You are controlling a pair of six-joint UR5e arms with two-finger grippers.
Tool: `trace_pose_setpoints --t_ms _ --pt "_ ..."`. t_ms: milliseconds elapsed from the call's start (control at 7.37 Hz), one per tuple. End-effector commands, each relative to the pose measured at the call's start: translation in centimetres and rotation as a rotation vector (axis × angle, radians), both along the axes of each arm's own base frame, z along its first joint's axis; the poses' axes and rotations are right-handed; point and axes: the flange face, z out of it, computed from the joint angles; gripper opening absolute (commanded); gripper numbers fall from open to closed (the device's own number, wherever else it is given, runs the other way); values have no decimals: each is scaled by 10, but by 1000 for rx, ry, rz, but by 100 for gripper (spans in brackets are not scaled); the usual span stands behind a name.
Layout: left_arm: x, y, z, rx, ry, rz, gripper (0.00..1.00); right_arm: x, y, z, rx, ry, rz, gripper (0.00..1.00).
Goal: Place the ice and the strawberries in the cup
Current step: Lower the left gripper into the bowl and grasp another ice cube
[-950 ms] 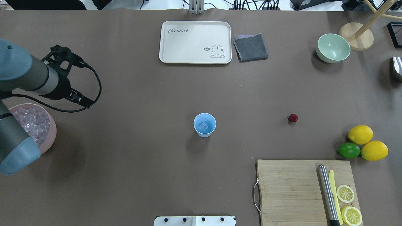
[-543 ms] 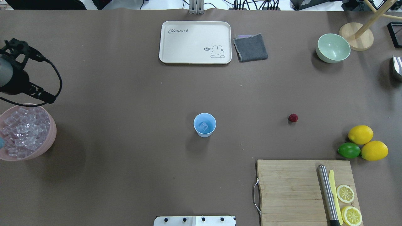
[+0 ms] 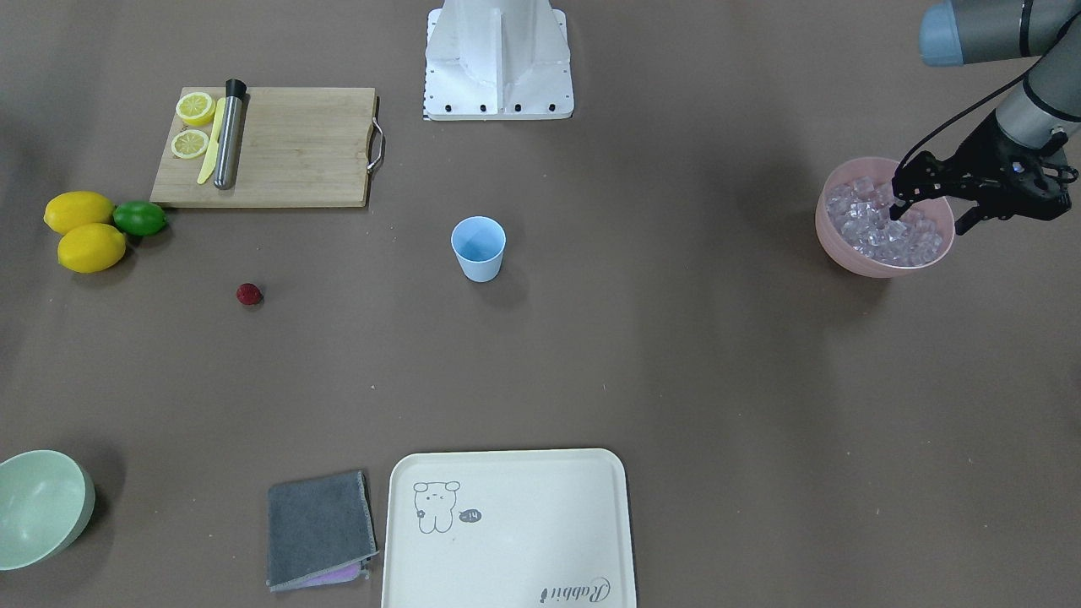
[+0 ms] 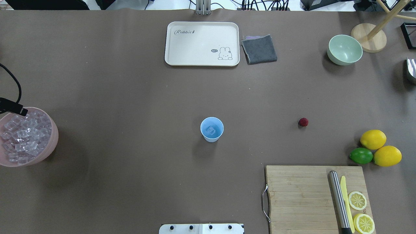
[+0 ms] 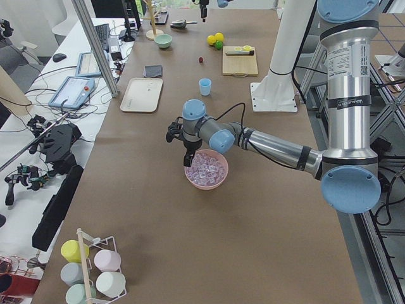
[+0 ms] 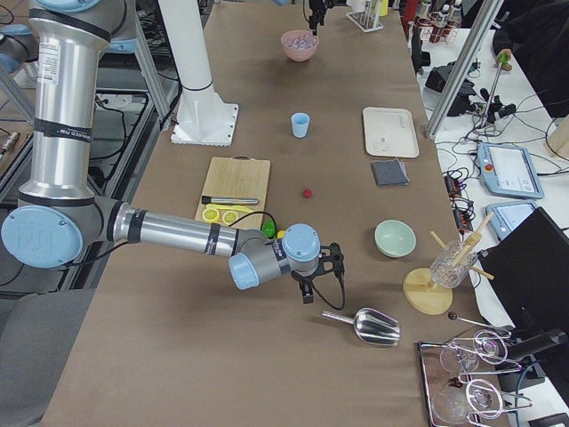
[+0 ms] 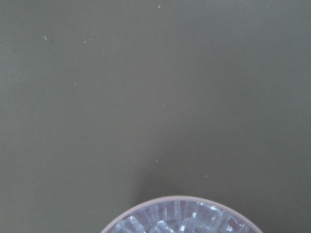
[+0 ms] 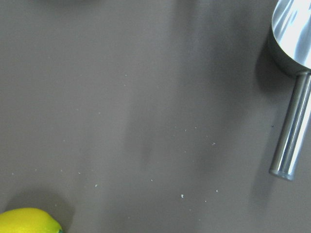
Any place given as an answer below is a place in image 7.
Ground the pink bowl of ice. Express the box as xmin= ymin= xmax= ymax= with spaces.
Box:
xmin=103 ymin=196 xmax=261 ymax=233

